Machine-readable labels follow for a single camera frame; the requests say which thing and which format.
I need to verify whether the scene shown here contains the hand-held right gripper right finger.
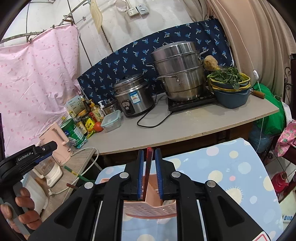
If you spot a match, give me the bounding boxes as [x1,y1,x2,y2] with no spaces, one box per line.
[154,148,265,241]

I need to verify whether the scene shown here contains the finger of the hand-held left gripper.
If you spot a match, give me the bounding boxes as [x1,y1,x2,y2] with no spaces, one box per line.
[34,142,58,156]
[24,151,54,168]

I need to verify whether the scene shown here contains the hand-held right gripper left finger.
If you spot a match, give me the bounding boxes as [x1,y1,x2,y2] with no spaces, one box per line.
[28,149,145,241]

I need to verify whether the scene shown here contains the red chopstick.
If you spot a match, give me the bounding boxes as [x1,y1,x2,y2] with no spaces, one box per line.
[142,147,153,201]

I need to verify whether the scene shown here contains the pink perforated utensil holder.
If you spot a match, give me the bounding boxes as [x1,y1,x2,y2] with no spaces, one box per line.
[99,173,177,219]

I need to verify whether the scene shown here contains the green chopstick with gold band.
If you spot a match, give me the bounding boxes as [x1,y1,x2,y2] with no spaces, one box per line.
[63,165,88,182]

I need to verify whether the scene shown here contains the person's left hand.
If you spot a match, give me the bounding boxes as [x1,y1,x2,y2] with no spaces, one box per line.
[0,187,42,233]

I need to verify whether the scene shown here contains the pink electric kettle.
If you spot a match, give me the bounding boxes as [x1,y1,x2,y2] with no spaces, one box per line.
[38,122,74,166]

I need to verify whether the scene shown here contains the white kitchen appliance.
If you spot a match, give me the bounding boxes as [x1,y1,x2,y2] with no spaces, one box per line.
[32,159,63,188]

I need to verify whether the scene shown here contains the green tin can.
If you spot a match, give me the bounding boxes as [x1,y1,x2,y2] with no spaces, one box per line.
[60,119,88,149]

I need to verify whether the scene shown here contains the labelled soy sauce bottle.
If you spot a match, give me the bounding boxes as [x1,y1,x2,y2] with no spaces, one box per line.
[74,116,88,138]

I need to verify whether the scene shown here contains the yellow snack packet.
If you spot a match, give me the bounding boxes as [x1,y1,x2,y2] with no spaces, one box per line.
[84,118,97,138]

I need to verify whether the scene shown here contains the white carton with green print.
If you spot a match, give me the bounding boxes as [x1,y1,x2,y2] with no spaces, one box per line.
[64,97,84,116]

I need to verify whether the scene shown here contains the wooden counter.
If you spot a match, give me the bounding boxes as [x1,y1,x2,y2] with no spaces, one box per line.
[35,94,280,216]

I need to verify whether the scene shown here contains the clear container with teal lid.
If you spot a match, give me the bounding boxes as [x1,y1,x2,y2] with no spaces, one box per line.
[100,110,122,133]

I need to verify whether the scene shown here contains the blue dotted tablecloth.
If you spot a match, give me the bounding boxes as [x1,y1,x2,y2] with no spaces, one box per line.
[95,138,284,241]

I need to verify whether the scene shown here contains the pink dotted cloth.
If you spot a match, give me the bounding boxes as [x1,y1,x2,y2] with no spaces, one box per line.
[0,23,81,158]

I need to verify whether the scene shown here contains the small steel pot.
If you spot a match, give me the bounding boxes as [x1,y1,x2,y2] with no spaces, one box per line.
[102,100,118,116]

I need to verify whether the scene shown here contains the steel rice cooker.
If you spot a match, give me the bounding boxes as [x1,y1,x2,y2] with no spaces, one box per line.
[113,74,155,116]

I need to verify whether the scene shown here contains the black induction cooktop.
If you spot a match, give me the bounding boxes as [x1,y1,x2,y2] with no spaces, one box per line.
[168,91,218,111]

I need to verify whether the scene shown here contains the steel steamer pot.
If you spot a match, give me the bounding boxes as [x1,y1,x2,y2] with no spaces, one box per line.
[146,41,209,103]

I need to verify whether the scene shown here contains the navy printed cloth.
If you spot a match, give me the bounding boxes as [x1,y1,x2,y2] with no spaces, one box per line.
[77,19,234,103]

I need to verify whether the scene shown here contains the leafy green vegetables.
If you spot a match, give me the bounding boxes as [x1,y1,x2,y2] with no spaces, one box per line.
[207,67,245,90]

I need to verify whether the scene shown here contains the red plastic stool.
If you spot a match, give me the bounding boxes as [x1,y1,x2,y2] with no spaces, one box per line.
[271,171,290,193]

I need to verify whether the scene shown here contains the yellow plastic basin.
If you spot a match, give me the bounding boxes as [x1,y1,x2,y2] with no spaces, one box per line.
[209,83,251,92]

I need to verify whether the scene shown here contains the brown lumpy tuber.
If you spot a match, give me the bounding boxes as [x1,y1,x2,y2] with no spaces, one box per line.
[203,55,219,70]

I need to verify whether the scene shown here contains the green plastic bag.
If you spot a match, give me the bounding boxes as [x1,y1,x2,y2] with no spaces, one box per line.
[252,83,287,135]

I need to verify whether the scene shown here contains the yellow rimmed blue basin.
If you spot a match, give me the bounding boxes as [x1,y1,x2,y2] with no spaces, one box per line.
[207,72,251,89]

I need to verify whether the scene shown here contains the white printed bag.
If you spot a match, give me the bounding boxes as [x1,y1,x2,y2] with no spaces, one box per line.
[279,192,296,223]

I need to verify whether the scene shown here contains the pink patterned cloth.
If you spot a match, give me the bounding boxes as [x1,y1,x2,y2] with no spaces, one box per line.
[275,122,296,158]

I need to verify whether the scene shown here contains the pale wooden board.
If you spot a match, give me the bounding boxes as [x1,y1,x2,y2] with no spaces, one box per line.
[90,0,103,34]

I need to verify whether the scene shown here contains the beige curtain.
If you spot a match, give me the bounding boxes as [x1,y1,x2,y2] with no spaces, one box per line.
[205,0,296,99]

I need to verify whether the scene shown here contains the white power cable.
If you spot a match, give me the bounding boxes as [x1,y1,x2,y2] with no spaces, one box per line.
[47,147,100,197]

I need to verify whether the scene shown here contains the black cooker cable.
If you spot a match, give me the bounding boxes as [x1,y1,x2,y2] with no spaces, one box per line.
[137,94,176,128]

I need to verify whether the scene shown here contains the metal curtain rail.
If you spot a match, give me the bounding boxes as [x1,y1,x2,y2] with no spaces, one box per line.
[0,0,93,45]

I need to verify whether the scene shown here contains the knife with wooden handle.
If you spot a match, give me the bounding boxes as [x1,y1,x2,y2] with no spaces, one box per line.
[251,90,266,100]

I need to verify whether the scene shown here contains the white cord with switch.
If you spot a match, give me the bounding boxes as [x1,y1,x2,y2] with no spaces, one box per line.
[218,0,265,152]

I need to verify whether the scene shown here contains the grey wall dial switch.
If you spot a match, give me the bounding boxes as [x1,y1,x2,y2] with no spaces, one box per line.
[135,4,150,16]

